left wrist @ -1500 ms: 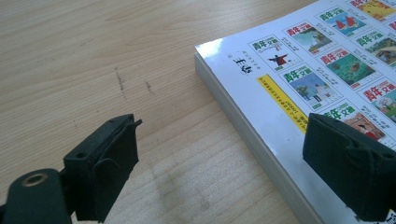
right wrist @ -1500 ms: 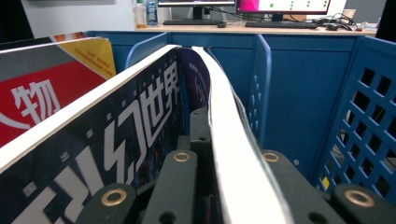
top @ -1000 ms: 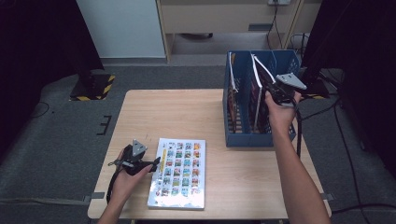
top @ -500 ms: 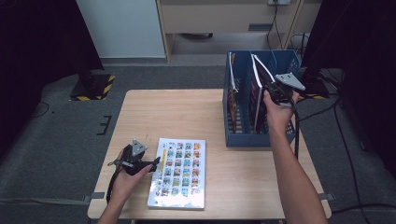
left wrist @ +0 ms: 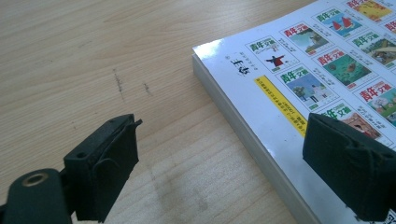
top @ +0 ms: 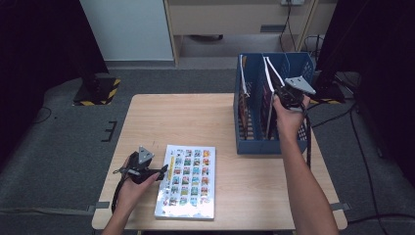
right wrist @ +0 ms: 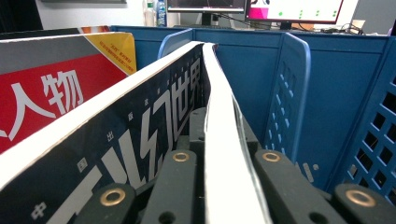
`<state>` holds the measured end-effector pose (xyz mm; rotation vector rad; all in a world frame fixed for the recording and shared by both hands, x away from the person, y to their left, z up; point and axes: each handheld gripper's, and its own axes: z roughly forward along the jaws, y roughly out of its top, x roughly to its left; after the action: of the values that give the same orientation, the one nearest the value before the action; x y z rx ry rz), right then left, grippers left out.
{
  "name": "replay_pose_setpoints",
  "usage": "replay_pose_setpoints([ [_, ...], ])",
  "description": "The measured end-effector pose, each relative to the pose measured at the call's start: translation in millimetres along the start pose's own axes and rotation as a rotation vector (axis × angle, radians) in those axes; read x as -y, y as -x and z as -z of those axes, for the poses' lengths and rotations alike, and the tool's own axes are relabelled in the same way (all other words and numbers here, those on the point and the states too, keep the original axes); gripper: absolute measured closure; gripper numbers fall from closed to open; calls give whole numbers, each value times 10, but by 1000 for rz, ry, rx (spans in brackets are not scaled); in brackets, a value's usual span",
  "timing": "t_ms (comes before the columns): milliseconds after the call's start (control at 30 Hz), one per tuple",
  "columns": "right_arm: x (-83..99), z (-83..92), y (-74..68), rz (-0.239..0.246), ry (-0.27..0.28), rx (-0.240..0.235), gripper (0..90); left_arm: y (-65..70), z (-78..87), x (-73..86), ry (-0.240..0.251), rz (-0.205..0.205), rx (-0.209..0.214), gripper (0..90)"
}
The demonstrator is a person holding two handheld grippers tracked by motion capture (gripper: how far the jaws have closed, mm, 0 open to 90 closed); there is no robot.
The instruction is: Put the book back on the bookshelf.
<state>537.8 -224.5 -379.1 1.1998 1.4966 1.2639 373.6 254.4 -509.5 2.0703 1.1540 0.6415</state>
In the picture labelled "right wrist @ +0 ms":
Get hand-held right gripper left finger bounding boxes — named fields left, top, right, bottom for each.
left=141, top=106, right=206, bottom=224

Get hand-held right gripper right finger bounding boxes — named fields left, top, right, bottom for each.
left=241, top=118, right=345, bottom=224

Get dark purple magazine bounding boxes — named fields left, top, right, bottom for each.
left=202, top=41, right=275, bottom=224
left=0, top=40, right=217, bottom=224

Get blue plastic file rack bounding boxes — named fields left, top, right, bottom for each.
left=110, top=24, right=396, bottom=206

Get black and red magazine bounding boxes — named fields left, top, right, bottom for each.
left=0, top=26, right=138, bottom=155

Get blue label plastic bottle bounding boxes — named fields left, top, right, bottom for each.
left=156, top=0, right=168, bottom=28

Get clear plastic bottle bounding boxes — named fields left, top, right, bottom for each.
left=144, top=0, right=157, bottom=28

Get white screen monitor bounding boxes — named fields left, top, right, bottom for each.
left=246, top=0, right=345, bottom=31

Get dark screen monitor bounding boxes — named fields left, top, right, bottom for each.
left=166, top=0, right=248, bottom=27

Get black curtain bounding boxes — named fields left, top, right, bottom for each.
left=0, top=0, right=44, bottom=34

